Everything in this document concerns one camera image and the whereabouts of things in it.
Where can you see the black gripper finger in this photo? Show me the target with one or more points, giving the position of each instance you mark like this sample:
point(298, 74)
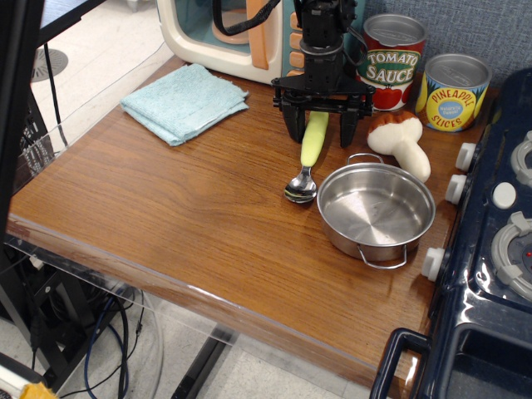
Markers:
point(348, 126)
point(295, 121)

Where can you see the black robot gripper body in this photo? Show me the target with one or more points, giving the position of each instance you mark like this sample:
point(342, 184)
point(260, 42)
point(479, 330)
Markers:
point(328, 42)

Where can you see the spoon with yellow-green handle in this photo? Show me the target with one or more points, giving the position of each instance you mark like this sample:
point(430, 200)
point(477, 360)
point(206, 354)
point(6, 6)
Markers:
point(302, 188)

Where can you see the stainless steel pot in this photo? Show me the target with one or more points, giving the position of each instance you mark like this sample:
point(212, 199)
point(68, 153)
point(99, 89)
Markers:
point(375, 212)

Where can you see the plush mushroom toy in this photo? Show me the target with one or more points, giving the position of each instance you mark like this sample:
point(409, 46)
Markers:
point(397, 134)

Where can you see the toy microwave teal cream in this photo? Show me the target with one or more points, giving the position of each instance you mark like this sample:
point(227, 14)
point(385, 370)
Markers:
point(254, 40)

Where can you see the clear acrylic table guard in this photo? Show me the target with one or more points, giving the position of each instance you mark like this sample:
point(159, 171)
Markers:
point(302, 296)

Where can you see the tomato sauce can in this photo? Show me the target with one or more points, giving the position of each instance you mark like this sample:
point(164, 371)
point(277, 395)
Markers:
point(395, 44)

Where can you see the pineapple slices can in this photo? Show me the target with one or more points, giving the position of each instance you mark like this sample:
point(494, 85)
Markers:
point(452, 91)

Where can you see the teal folded cloth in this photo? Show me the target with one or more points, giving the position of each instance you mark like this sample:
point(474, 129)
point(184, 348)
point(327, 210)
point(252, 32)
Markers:
point(184, 103)

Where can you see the dark blue toy stove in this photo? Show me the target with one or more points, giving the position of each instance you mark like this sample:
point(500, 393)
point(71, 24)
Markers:
point(479, 341)

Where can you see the black table leg frame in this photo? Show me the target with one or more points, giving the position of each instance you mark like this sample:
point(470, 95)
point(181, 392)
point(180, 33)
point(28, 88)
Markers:
point(200, 369)

